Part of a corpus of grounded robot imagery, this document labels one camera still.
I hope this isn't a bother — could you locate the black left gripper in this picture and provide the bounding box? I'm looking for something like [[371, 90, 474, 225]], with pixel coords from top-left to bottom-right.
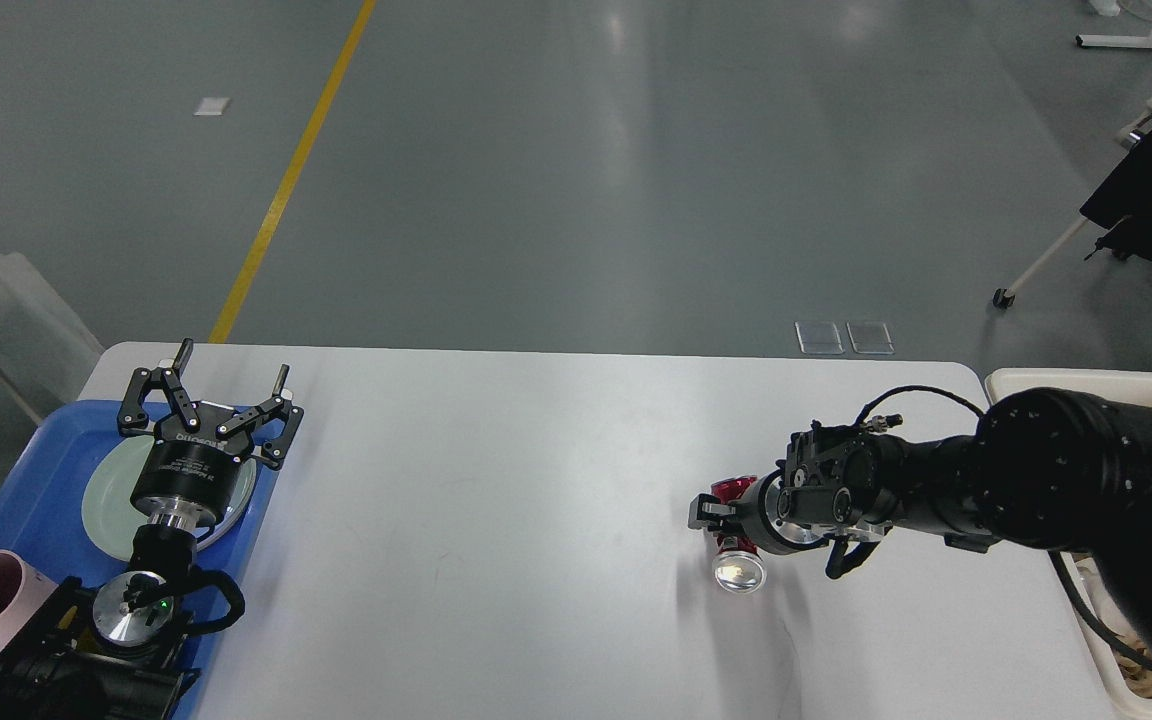
[[118, 339, 304, 529]]

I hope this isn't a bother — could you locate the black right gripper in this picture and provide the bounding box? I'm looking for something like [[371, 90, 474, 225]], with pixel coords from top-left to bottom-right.
[[687, 471, 827, 556]]

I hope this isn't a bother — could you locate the crushed red soda can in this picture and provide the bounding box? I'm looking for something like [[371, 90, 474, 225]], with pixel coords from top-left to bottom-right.
[[708, 475, 765, 594]]

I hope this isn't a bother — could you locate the green plate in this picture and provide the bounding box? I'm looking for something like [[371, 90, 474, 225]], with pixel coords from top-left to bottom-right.
[[81, 435, 260, 561]]

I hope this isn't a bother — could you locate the brown paper ball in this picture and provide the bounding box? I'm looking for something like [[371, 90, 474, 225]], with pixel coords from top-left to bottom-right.
[[1112, 650, 1152, 700]]

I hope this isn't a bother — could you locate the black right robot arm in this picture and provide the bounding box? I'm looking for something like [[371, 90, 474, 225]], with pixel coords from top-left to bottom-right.
[[687, 387, 1152, 670]]

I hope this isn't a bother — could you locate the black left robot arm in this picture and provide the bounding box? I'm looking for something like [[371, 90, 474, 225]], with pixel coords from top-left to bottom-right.
[[0, 340, 305, 719]]

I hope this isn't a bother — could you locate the person in white trousers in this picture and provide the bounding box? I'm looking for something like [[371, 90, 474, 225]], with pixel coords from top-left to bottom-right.
[[0, 252, 104, 406]]

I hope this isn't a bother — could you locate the beige plastic bin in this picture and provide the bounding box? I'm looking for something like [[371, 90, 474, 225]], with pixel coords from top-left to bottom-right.
[[986, 367, 1152, 719]]

